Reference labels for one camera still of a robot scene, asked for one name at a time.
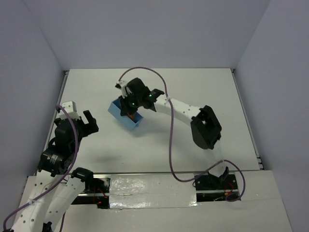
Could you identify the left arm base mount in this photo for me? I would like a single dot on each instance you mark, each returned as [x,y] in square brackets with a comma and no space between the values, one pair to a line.
[96,194]

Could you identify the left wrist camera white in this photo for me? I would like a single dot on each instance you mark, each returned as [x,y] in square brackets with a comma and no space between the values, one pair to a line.
[71,109]

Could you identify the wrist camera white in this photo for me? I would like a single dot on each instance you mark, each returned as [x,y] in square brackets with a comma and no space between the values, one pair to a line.
[71,109]
[121,85]

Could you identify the silver tape patch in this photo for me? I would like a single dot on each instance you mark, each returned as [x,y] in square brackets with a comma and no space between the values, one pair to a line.
[150,191]

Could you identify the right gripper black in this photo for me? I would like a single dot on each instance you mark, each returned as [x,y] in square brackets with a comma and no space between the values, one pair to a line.
[129,106]

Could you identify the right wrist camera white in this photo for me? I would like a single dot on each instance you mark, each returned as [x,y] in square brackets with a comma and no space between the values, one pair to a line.
[121,85]

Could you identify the blue rectangular box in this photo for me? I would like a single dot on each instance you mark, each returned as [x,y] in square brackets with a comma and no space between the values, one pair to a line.
[128,122]

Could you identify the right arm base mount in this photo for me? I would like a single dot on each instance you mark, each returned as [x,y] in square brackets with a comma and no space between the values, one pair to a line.
[207,190]

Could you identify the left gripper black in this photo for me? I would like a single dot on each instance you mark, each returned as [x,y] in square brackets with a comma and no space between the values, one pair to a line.
[80,123]

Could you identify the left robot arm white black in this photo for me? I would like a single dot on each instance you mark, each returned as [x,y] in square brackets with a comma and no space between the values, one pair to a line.
[57,182]

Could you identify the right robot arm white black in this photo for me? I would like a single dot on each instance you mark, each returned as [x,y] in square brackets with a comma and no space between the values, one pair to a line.
[204,124]

